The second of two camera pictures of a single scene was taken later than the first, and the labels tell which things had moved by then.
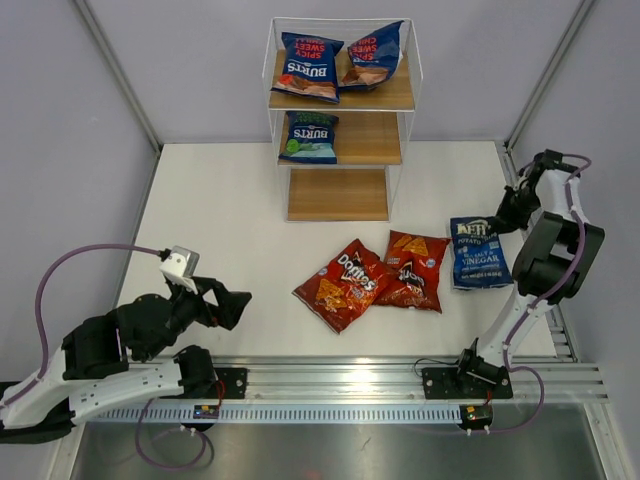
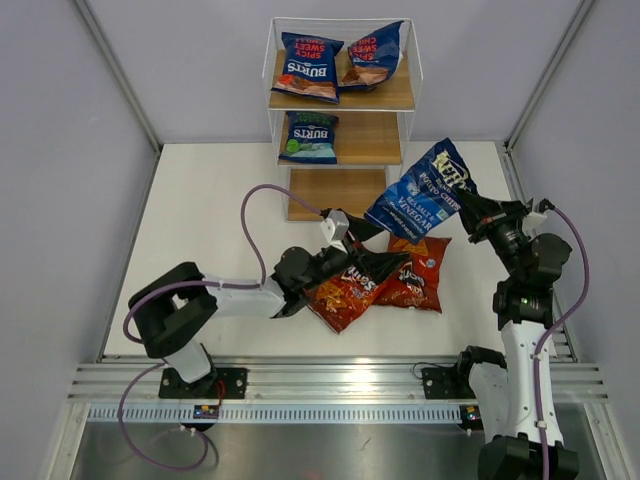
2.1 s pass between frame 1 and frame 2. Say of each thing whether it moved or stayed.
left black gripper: moved
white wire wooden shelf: stayed
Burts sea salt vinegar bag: stayed
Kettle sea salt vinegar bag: moved
